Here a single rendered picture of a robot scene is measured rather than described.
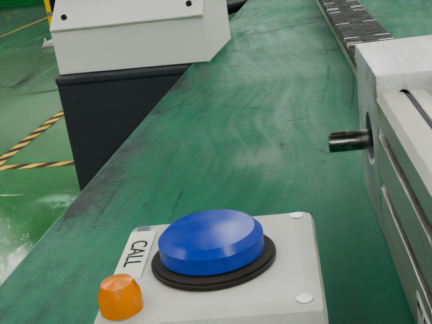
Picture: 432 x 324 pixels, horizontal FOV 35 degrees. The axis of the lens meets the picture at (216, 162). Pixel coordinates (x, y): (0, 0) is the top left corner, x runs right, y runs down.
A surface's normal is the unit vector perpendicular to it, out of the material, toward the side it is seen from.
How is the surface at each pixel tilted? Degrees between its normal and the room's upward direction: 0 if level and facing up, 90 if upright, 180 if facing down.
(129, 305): 90
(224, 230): 3
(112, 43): 90
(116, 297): 66
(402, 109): 0
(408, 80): 90
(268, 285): 0
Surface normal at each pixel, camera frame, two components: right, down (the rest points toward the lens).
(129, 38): -0.20, 0.36
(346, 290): -0.13, -0.93
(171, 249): -0.65, -0.46
